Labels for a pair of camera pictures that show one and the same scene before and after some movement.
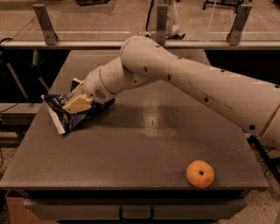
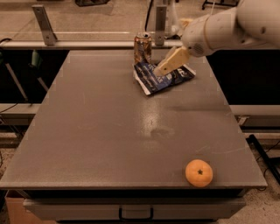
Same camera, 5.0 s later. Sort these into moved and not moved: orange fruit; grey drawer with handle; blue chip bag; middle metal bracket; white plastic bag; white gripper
Moved: blue chip bag; white gripper
Not moved: grey drawer with handle; orange fruit; middle metal bracket; white plastic bag
